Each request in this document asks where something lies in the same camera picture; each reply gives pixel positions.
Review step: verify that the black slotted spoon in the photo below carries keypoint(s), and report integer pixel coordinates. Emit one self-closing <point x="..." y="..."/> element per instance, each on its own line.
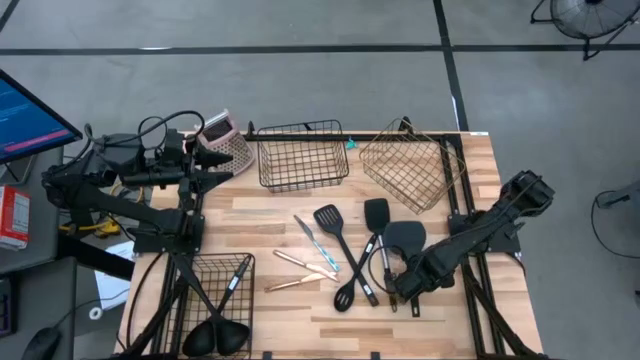
<point x="344" y="302"/>

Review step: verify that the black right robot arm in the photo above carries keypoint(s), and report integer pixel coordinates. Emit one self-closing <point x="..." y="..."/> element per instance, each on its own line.
<point x="500" y="220"/>

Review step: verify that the wooden spatula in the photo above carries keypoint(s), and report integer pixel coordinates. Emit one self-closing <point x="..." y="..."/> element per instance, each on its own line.
<point x="305" y="265"/>

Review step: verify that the grey chair base leg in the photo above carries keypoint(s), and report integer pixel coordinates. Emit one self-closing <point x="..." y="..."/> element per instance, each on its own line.
<point x="620" y="197"/>

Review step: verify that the small teal clip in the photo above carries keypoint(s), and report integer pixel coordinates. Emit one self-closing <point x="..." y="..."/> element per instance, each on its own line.
<point x="351" y="145"/>

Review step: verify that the wide black turner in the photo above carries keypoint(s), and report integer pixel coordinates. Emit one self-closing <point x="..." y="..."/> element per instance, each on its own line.
<point x="405" y="239"/>

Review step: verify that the black floor fan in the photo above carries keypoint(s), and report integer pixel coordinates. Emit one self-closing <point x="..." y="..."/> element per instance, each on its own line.
<point x="590" y="17"/>

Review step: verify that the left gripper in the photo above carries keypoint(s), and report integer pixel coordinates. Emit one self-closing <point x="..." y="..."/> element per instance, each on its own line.
<point x="191" y="172"/>

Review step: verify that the black slotted spatula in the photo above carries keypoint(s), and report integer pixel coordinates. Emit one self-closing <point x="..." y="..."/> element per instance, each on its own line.
<point x="328" y="220"/>

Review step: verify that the long wooden utensil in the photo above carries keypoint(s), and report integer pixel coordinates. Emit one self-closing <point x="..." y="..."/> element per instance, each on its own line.
<point x="295" y="283"/>

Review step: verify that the grey side desk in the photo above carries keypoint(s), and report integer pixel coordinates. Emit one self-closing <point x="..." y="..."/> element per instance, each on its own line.
<point x="45" y="240"/>

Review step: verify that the black ladle with white label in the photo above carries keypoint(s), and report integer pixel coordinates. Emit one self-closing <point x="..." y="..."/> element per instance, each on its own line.
<point x="199" y="341"/>

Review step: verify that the pink steel box grater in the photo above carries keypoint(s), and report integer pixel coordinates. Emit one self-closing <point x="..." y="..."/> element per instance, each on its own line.
<point x="225" y="145"/>

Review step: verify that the red cardboard box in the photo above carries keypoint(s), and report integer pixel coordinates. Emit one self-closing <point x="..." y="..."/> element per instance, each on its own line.
<point x="12" y="215"/>

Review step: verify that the computer monitor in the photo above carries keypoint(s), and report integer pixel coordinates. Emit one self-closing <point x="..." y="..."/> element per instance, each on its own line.
<point x="30" y="120"/>

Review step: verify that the white tape roll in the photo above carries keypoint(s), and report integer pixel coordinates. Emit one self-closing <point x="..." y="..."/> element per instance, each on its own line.
<point x="96" y="308"/>

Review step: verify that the white paper sheet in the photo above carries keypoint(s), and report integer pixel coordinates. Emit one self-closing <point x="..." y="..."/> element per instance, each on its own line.
<point x="112" y="285"/>

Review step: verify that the black computer mouse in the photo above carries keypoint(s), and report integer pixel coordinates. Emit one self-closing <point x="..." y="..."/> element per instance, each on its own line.
<point x="42" y="345"/>

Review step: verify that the dark keyboard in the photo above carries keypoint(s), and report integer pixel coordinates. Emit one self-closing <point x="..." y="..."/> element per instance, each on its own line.
<point x="5" y="305"/>

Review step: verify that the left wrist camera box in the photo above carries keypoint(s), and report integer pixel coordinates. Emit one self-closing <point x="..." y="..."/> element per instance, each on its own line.
<point x="174" y="145"/>

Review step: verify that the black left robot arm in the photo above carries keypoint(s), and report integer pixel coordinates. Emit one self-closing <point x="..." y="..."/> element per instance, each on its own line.
<point x="125" y="207"/>

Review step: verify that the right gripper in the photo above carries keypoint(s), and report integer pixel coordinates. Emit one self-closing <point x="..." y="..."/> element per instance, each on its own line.
<point x="435" y="270"/>

